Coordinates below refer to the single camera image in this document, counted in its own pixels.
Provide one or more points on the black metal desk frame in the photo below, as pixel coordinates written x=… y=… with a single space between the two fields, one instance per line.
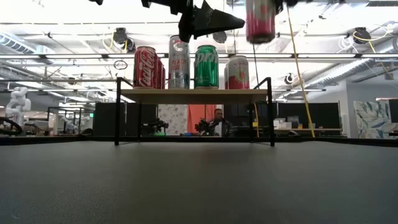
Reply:
x=48 y=121

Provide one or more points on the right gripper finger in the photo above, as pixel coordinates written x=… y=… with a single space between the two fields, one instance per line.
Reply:
x=284 y=2

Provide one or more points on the black partition wall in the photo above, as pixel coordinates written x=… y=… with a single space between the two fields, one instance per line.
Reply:
x=105 y=119
x=323 y=115

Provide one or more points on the white speckled panel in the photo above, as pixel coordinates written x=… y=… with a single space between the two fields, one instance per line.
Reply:
x=174 y=116

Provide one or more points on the small green object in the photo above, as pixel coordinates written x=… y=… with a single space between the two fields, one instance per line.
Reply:
x=160 y=134

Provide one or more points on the small round hanging fixture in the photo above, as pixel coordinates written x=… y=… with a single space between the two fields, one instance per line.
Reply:
x=289 y=78

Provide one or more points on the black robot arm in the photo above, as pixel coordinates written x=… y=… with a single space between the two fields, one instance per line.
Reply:
x=158 y=124
x=202 y=126

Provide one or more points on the black shelf side panel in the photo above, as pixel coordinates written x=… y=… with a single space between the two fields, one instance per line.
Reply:
x=117 y=112

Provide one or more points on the person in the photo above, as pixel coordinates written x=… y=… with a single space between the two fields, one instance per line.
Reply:
x=222 y=124

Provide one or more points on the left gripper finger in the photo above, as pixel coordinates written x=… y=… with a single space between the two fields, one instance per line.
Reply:
x=211 y=20

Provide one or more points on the round dark ceiling fixture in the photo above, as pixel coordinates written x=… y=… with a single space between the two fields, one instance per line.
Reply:
x=119 y=35
x=362 y=35
x=219 y=38

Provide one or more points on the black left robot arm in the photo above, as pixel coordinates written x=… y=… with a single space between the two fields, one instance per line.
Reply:
x=96 y=1

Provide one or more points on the dark monitor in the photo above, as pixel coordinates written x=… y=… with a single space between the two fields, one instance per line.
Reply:
x=394 y=110

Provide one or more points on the green Sprite can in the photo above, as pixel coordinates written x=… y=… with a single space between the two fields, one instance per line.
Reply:
x=206 y=68

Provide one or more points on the red backdrop panel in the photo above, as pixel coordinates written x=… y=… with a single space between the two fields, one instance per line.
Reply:
x=197 y=113

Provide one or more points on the white robot figure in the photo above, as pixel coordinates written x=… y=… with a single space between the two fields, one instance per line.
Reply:
x=17 y=104

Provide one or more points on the blue white patterned panel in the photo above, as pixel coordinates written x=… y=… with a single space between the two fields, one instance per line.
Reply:
x=371 y=119

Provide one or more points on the small black rounded object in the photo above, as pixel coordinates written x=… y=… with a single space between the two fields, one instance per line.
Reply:
x=293 y=133

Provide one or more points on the black table frame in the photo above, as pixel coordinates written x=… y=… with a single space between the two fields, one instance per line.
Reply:
x=46 y=140

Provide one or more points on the wooden shelf board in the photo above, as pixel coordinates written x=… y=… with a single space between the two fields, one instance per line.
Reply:
x=196 y=96

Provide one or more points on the white box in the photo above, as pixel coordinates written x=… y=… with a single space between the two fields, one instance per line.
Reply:
x=281 y=124

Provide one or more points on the white Celsius Peach Vibe can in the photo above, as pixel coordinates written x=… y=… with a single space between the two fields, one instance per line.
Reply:
x=179 y=62

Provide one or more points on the small white robot arm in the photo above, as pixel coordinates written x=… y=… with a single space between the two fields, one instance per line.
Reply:
x=70 y=123

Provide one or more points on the white slotted ceiling duct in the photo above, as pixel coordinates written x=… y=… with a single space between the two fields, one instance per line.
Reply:
x=15 y=45

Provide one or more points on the ribbed silver ceiling duct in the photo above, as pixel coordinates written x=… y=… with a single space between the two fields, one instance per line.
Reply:
x=339 y=73

